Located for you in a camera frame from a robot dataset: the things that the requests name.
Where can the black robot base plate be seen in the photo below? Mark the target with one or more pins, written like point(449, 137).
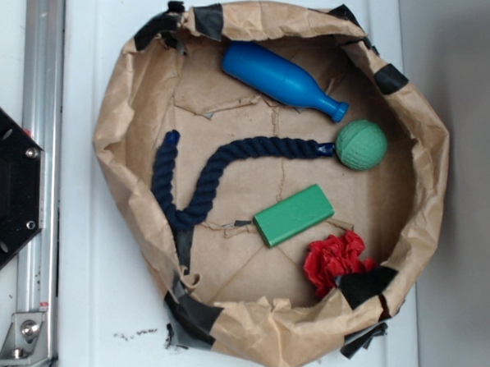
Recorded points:
point(20, 188)

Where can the aluminium extrusion rail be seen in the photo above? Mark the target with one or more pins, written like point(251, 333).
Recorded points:
point(37, 263)

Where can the green rubber ball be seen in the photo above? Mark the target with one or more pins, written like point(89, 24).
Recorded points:
point(361, 145)

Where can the metal corner bracket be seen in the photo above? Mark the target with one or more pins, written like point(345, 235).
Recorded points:
point(26, 342)

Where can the blue plastic bottle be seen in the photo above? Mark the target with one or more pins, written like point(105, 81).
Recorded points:
point(279, 79)

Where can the brown paper bag bowl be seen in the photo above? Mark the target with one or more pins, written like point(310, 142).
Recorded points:
point(191, 155)

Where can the red crumpled paper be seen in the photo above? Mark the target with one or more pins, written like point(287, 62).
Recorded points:
point(335, 257)

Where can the green rectangular block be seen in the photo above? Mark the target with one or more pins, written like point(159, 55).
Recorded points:
point(293, 215)

